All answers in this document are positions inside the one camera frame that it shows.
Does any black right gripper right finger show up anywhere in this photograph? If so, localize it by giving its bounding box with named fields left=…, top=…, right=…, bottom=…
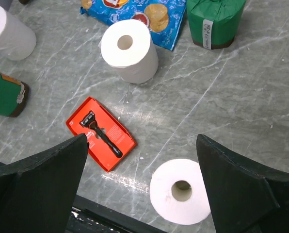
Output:
left=196, top=134, right=289, bottom=233

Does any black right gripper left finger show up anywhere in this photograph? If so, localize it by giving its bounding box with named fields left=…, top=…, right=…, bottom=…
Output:
left=0, top=133, right=89, bottom=233

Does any green roll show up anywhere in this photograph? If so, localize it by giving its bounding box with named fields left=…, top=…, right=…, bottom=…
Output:
left=0, top=73, right=30, bottom=117
left=186, top=0, right=246, bottom=50

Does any white paper towel roll near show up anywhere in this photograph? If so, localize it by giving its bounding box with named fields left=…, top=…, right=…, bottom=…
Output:
left=149, top=159, right=210, bottom=225

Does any white paper towel roll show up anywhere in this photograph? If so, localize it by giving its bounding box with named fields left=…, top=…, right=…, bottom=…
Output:
left=0, top=6, right=36, bottom=61
left=100, top=19, right=159, bottom=84
left=149, top=159, right=210, bottom=225

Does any black razor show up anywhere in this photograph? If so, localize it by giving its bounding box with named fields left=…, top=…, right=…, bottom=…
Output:
left=80, top=111, right=123, bottom=158

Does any orange razor box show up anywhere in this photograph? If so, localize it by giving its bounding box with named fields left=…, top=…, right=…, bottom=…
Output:
left=66, top=97, right=137, bottom=172

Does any white paper towel roll left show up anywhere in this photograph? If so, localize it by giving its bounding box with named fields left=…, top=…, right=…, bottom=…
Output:
left=0, top=6, right=36, bottom=61

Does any white paper towel roll centre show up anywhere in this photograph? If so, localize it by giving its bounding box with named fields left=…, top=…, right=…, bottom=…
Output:
left=100, top=19, right=159, bottom=84

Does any blue Lays chips bag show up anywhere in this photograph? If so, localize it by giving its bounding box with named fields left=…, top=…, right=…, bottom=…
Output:
left=80, top=0, right=186, bottom=51

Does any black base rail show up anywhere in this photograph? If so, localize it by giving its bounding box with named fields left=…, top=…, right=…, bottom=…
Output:
left=65, top=195, right=164, bottom=233

